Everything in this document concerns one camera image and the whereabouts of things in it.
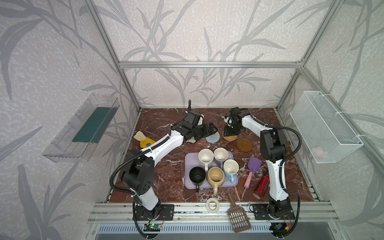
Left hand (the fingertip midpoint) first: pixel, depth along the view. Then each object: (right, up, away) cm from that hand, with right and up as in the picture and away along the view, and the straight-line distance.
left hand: (215, 128), depth 83 cm
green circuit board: (-31, -47, -12) cm, 58 cm away
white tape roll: (-5, -39, -8) cm, 40 cm away
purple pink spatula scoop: (+25, -23, +7) cm, 35 cm away
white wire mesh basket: (+45, -3, -23) cm, 50 cm away
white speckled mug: (-5, -18, +8) cm, 21 cm away
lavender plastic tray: (-14, -20, +9) cm, 26 cm away
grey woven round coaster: (+1, -8, +19) cm, 20 cm away
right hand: (+10, -2, +21) cm, 23 cm away
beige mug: (0, -28, +1) cm, 28 cm away
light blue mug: (+10, -23, +3) cm, 25 cm away
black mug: (-10, -28, +1) cm, 29 cm away
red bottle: (+26, -31, -3) cm, 40 cm away
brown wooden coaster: (+21, -12, +15) cm, 29 cm away
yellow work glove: (-49, -6, +16) cm, 52 cm away
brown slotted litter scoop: (+10, -43, -11) cm, 46 cm away
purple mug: (+4, -17, +8) cm, 19 cm away
